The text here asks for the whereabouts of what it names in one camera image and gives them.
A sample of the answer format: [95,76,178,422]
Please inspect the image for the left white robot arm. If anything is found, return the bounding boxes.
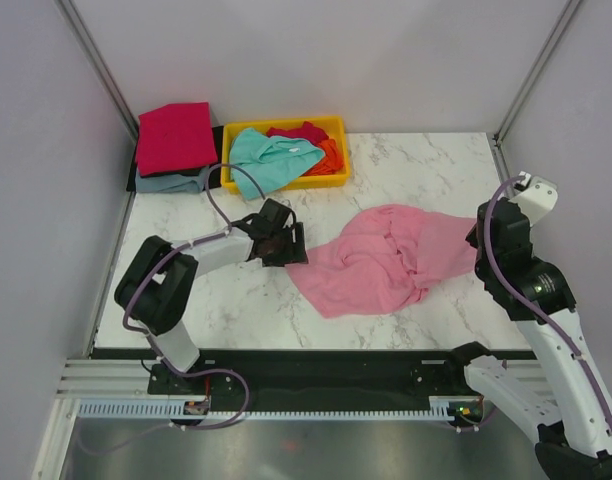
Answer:
[114,199,308,395]

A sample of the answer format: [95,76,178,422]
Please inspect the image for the purple cable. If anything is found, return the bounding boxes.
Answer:
[78,162,267,456]
[445,174,612,451]

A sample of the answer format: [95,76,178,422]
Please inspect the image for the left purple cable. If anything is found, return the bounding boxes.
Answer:
[78,162,267,456]

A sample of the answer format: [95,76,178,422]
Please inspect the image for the teal t shirt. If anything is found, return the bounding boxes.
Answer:
[229,128,324,200]

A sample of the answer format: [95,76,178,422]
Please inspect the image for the left aluminium frame post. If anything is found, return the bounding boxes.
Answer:
[54,0,138,140]

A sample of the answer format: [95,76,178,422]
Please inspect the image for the white slotted cable duct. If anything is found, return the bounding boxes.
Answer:
[77,399,454,421]

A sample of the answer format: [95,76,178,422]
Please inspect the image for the pink t shirt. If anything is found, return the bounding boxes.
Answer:
[286,204,476,319]

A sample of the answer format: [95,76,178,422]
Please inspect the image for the aluminium frame post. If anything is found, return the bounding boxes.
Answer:
[490,0,585,148]
[54,0,138,140]

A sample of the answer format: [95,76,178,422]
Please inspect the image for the right aluminium frame post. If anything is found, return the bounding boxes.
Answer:
[490,0,585,148]

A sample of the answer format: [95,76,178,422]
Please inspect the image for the dark red t shirt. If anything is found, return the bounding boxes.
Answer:
[266,121,329,146]

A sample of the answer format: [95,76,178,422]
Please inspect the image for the orange t shirt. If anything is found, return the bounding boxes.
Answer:
[304,138,344,176]

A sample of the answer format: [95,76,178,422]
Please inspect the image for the folded black t shirt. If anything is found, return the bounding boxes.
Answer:
[125,125,224,192]

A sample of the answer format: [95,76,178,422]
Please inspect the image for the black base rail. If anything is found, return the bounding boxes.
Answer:
[88,344,512,414]

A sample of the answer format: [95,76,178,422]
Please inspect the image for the folded crimson t shirt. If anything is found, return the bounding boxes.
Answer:
[135,102,216,177]

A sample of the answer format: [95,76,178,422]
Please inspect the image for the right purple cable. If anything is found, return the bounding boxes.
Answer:
[445,174,612,451]

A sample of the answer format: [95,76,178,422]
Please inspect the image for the folded grey blue t shirt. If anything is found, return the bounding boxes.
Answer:
[135,167,208,194]

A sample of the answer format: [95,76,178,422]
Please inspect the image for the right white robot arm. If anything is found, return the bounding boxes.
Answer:
[443,198,612,479]

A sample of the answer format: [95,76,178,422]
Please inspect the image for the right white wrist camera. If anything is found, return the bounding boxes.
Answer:
[510,171,558,227]

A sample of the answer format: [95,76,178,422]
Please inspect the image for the yellow plastic bin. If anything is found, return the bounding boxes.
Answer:
[221,116,352,199]

